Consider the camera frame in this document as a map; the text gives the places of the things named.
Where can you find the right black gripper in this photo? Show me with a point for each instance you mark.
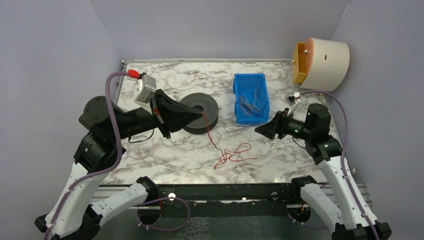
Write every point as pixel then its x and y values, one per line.
pixel 282 122

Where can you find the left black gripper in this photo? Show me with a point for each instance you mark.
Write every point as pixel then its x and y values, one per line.
pixel 161 114

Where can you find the blue plastic bin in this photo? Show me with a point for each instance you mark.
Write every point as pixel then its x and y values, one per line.
pixel 252 104

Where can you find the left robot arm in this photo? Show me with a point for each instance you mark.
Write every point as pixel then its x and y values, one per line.
pixel 76 216

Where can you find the cream cylinder with orange face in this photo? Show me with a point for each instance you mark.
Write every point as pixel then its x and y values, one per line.
pixel 319 64

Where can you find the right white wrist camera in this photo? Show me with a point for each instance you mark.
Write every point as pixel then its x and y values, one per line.
pixel 294 99

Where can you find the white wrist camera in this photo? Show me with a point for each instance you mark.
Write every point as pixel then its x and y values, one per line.
pixel 144 89
pixel 294 99

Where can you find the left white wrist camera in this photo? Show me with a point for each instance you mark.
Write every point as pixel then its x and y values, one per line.
pixel 144 89

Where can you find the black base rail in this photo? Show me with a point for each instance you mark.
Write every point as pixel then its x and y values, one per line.
pixel 223 200

